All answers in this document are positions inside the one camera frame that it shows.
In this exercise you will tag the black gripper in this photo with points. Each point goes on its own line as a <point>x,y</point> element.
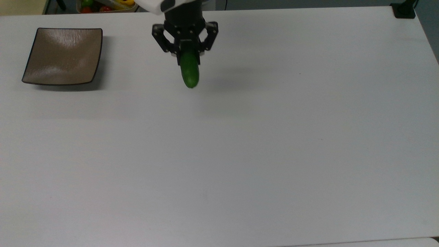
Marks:
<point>185,27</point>

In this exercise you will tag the green cucumber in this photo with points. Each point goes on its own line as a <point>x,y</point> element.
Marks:
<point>189,72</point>

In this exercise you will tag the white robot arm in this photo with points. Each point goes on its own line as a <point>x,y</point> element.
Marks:
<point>154,5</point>

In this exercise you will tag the square brown ceramic plate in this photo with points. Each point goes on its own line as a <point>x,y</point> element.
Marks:
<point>63,56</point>

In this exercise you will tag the yellow toy fruit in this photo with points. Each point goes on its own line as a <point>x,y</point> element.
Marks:
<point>124,3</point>

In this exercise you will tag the clear box of toys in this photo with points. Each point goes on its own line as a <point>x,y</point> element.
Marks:
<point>106,7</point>

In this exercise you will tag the red toy tomato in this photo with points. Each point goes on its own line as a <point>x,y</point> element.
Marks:
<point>85,9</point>
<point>105,8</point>

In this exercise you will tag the green toy vegetable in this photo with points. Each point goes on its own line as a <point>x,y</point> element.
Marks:
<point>87,2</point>

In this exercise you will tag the dark thin pole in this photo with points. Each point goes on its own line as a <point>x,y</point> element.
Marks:
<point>61,3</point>

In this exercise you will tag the black stand base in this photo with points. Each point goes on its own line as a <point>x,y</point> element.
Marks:
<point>404,11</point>

